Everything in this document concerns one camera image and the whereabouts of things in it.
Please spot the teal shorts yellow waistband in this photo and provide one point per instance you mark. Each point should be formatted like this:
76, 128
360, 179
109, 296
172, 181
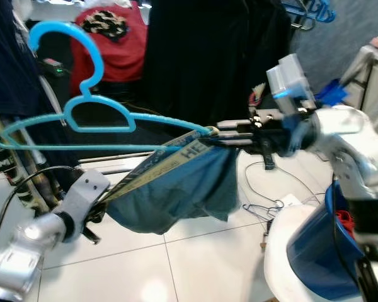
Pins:
176, 189

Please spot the white drawer unit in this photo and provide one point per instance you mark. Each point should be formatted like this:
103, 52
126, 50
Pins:
375, 82

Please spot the light blue plastic hanger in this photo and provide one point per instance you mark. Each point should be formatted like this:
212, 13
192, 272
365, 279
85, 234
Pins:
63, 25

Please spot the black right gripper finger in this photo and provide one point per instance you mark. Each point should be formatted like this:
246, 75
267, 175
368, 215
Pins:
236, 125
233, 139

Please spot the black hanging garment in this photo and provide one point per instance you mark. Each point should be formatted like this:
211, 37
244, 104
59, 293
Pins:
208, 56

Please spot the blue tape tag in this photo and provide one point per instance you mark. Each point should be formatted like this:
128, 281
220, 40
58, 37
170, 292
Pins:
334, 94

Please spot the black printed garment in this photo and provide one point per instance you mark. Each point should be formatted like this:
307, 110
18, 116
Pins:
3, 165

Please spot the white blue plastic tub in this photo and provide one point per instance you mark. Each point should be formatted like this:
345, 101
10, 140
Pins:
280, 251

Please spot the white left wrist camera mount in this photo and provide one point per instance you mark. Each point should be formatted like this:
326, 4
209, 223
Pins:
85, 189

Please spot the leopard print cloth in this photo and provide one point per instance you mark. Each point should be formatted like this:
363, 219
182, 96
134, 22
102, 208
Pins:
104, 25

